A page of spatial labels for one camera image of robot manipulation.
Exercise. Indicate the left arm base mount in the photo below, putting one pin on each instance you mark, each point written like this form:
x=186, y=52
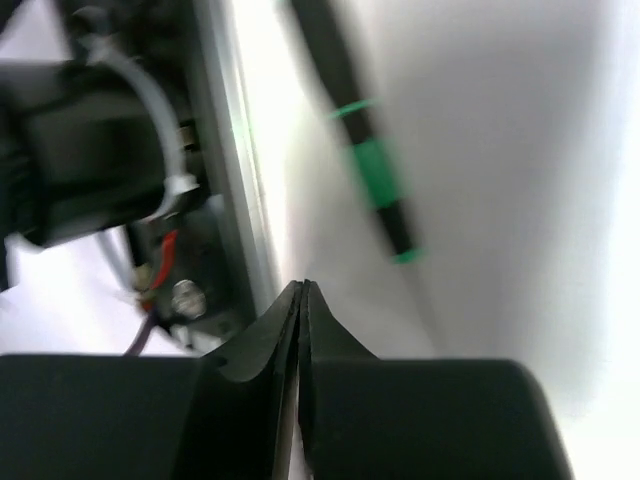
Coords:
x=225, y=281

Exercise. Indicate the black green precision screwdriver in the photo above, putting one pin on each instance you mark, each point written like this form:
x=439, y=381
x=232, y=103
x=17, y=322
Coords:
x=353, y=110

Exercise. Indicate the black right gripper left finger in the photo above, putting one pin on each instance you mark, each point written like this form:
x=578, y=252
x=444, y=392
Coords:
x=222, y=415

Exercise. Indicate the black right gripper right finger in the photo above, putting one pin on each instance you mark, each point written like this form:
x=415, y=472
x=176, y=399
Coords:
x=362, y=417

